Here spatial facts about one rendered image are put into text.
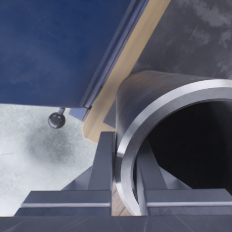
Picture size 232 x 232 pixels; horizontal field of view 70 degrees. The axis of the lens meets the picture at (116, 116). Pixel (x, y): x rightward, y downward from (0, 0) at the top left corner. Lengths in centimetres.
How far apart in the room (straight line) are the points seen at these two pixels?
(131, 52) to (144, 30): 5
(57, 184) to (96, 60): 135
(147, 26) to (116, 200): 116
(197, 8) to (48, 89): 32
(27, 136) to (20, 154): 18
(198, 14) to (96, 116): 30
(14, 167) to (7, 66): 142
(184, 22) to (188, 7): 3
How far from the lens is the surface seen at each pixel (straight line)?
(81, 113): 41
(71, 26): 30
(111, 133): 15
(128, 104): 15
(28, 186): 169
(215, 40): 43
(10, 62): 26
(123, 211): 141
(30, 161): 155
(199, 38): 41
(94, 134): 41
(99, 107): 39
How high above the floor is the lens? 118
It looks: 74 degrees down
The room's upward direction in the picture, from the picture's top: 179 degrees counter-clockwise
